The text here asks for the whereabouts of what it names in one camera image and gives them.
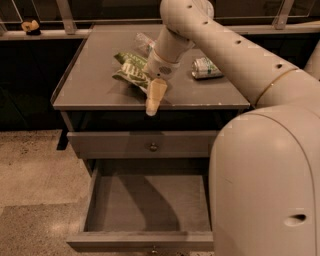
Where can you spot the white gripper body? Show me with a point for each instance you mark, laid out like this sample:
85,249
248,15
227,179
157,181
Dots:
159,69

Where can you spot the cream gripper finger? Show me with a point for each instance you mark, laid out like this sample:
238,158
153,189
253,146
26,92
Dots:
155,93

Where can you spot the green jalapeno chip bag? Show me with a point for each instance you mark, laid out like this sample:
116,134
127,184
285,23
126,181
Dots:
132,70

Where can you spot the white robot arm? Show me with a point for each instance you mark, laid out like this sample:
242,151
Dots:
264,172

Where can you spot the grey drawer cabinet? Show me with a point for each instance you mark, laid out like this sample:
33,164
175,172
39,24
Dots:
91,100

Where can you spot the round brass drawer knob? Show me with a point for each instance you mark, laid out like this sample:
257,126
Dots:
153,147

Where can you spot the closed grey top drawer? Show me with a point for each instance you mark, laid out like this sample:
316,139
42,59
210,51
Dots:
132,145

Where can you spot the open grey middle drawer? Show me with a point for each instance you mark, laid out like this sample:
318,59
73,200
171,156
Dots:
135,204

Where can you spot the clear plastic water bottle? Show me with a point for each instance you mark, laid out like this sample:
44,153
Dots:
144,43

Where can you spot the green white soda can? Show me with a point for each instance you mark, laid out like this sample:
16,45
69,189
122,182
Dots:
204,68

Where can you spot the small yellow black object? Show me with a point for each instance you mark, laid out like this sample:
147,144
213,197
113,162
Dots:
31,27

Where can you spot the metal window railing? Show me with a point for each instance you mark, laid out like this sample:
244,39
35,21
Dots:
72,15

